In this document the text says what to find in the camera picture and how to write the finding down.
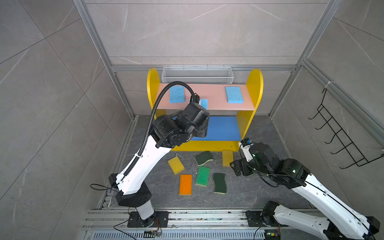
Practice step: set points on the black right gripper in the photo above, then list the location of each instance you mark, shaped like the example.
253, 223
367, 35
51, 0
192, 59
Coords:
243, 163

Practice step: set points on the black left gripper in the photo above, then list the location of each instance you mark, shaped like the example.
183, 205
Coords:
202, 127

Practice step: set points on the yellow rectangular sponge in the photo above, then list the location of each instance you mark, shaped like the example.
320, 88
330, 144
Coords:
227, 157

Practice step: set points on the light blue cellulose sponge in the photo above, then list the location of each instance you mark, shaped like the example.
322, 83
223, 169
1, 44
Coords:
234, 95

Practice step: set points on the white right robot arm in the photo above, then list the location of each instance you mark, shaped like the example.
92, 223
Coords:
340, 222

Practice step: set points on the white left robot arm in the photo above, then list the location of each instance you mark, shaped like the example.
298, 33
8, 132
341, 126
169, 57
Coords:
130, 182

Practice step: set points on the blue lower shelf board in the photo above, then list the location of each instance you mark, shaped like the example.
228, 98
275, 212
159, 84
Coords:
219, 129

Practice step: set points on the yellow shelf unit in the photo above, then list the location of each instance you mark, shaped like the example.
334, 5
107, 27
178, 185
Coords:
244, 118

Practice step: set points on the dark green wavy sponge front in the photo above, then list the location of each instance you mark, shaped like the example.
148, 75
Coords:
220, 184

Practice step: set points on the dark green wavy sponge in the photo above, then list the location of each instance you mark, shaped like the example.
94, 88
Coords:
203, 158
220, 184

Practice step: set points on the bright green sponge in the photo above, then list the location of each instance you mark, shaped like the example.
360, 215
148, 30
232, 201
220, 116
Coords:
203, 176

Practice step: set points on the orange sponge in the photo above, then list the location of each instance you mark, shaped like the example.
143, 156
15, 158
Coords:
185, 185

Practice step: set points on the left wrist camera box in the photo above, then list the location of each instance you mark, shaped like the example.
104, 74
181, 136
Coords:
192, 116

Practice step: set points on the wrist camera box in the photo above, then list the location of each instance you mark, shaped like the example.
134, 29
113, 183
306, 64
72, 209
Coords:
259, 155
192, 116

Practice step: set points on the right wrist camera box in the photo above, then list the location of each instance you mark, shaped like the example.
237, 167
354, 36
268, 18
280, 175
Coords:
259, 155

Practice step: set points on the white wire mesh basket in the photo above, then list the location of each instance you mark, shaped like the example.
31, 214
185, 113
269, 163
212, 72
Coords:
198, 75

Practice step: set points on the black wire hook rack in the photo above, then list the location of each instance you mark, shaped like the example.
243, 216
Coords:
339, 133

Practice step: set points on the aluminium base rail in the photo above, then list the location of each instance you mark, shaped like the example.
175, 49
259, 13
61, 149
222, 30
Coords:
185, 224

